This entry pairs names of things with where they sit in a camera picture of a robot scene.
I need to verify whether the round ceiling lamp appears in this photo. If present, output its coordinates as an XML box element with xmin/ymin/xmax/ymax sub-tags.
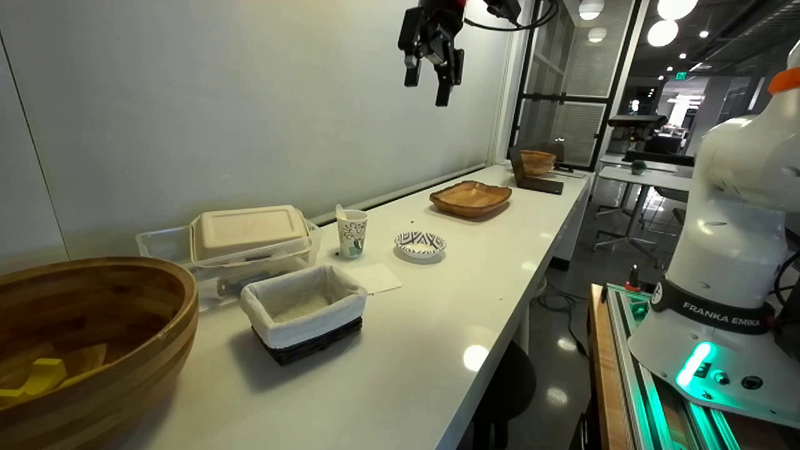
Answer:
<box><xmin>654</xmin><ymin>0</ymin><xmax>701</xmax><ymax>23</ymax></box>
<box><xmin>646</xmin><ymin>17</ymin><xmax>683</xmax><ymax>49</ymax></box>

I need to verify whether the rectangular wooden tray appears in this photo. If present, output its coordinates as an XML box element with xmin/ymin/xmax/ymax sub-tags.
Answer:
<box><xmin>428</xmin><ymin>177</ymin><xmax>514</xmax><ymax>222</ymax></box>

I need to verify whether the large woven basket bowl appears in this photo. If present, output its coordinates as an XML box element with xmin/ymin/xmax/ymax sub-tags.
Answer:
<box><xmin>0</xmin><ymin>254</ymin><xmax>202</xmax><ymax>450</ymax></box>

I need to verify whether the black framed glass partition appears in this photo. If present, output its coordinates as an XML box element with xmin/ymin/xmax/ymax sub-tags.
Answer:
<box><xmin>506</xmin><ymin>0</ymin><xmax>646</xmax><ymax>172</ymax></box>

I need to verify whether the white paper napkin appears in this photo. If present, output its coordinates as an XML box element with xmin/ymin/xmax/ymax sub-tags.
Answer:
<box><xmin>343</xmin><ymin>262</ymin><xmax>404</xmax><ymax>298</ymax></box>

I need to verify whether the printed paper cup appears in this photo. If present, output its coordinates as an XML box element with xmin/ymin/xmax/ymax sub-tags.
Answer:
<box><xmin>332</xmin><ymin>203</ymin><xmax>369</xmax><ymax>262</ymax></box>

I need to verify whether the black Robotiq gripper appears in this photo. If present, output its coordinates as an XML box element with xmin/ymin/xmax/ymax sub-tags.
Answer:
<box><xmin>394</xmin><ymin>0</ymin><xmax>471</xmax><ymax>109</ymax></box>

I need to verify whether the wooden base board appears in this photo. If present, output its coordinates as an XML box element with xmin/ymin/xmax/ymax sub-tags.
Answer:
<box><xmin>587</xmin><ymin>283</ymin><xmax>637</xmax><ymax>450</ymax></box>

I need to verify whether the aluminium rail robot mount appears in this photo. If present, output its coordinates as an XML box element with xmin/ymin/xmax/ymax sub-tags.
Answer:
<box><xmin>606</xmin><ymin>283</ymin><xmax>800</xmax><ymax>450</ymax></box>

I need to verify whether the white background table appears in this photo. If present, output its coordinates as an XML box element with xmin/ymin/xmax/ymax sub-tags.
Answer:
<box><xmin>596</xmin><ymin>161</ymin><xmax>694</xmax><ymax>194</ymax></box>

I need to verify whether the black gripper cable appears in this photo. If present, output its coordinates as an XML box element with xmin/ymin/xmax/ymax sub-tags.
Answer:
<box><xmin>461</xmin><ymin>0</ymin><xmax>562</xmax><ymax>34</ymax></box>

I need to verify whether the small wooden basket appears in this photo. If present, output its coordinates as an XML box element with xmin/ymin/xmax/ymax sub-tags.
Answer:
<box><xmin>517</xmin><ymin>148</ymin><xmax>559</xmax><ymax>177</ymax></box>

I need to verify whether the yellow object in bowl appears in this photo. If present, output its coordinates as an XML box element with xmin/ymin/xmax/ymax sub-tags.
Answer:
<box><xmin>0</xmin><ymin>343</ymin><xmax>111</xmax><ymax>411</ymax></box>

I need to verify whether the fabric lined black basket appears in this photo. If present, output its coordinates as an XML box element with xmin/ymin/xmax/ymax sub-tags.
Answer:
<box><xmin>238</xmin><ymin>262</ymin><xmax>369</xmax><ymax>368</ymax></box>

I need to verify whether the small brown basket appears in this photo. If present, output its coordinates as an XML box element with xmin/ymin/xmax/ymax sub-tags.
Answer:
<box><xmin>511</xmin><ymin>157</ymin><xmax>568</xmax><ymax>197</ymax></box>

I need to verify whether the beige box lid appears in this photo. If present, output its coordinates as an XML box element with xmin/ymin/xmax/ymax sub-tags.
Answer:
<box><xmin>188</xmin><ymin>203</ymin><xmax>309</xmax><ymax>262</ymax></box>

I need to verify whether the clear plastic container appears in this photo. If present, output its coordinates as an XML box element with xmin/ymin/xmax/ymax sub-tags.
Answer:
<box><xmin>136</xmin><ymin>211</ymin><xmax>326</xmax><ymax>306</ymax></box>

